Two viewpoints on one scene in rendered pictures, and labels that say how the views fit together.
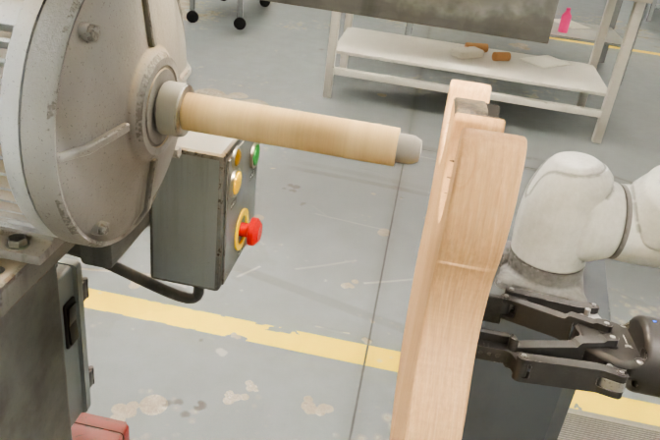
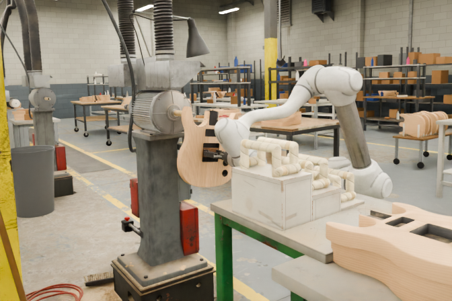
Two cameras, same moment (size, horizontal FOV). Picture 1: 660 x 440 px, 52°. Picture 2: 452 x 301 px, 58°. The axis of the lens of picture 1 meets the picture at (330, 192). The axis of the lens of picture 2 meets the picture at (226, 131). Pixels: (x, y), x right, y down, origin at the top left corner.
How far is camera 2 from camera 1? 1.94 m
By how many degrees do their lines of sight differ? 51
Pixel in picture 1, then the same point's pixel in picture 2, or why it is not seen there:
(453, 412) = (182, 150)
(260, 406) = not seen: hidden behind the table
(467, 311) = (187, 135)
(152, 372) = (259, 254)
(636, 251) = not seen: hidden behind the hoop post
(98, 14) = (161, 97)
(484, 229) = (183, 119)
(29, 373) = (167, 169)
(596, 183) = (335, 162)
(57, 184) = (152, 117)
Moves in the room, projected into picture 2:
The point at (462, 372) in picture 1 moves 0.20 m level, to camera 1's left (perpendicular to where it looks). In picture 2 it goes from (185, 144) to (163, 141)
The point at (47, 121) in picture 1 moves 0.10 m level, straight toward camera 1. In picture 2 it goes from (151, 109) to (141, 110)
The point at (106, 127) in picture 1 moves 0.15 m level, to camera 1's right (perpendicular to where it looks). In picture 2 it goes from (161, 111) to (176, 113)
